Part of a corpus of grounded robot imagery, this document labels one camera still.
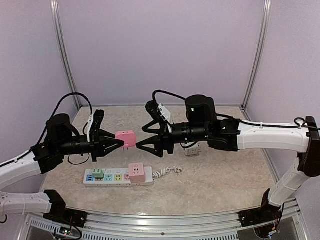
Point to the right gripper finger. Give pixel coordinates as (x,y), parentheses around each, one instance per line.
(148,127)
(151,145)

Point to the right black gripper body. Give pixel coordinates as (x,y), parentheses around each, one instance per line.
(166,138)

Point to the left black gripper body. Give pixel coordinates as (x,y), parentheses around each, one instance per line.
(94,145)

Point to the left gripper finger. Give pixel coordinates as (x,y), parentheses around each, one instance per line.
(105,135)
(111,145)

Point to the pink plug adapter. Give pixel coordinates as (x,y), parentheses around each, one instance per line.
(128,137)

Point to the green plug adapter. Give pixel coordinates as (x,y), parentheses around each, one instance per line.
(97,173)

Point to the white cube socket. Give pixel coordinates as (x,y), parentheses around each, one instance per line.
(193,150)

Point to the white multicolour power strip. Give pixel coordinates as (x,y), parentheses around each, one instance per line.
(116,177)

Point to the pink cube socket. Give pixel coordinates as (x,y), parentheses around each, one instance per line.
(136,173)

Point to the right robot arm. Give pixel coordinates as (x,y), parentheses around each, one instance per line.
(226,133)

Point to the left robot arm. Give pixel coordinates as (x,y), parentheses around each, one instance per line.
(62,139)

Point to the small circuit board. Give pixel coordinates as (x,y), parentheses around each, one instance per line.
(65,231)

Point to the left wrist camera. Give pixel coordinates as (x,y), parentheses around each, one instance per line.
(93,125)

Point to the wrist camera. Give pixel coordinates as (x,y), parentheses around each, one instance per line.
(159,113)
(93,125)

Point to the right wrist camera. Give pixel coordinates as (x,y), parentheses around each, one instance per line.
(159,113)

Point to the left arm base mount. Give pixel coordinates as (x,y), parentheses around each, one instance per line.
(72,217)

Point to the aluminium front rail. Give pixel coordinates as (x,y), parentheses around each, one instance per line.
(211,226)

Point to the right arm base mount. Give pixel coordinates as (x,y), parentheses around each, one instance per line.
(255,216)

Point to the left aluminium frame post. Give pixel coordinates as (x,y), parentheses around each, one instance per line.
(54,5)

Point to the aluminium frame post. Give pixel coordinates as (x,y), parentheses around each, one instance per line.
(54,5)
(258,53)

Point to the right aluminium frame post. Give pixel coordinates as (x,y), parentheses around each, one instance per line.
(258,53)

